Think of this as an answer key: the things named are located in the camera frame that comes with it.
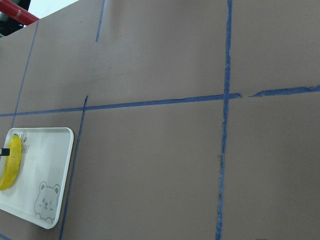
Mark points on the red cylinder bottle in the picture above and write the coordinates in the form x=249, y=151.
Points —
x=17, y=13

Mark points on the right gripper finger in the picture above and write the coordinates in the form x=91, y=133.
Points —
x=4, y=152

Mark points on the white bear tray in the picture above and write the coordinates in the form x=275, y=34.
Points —
x=37, y=192

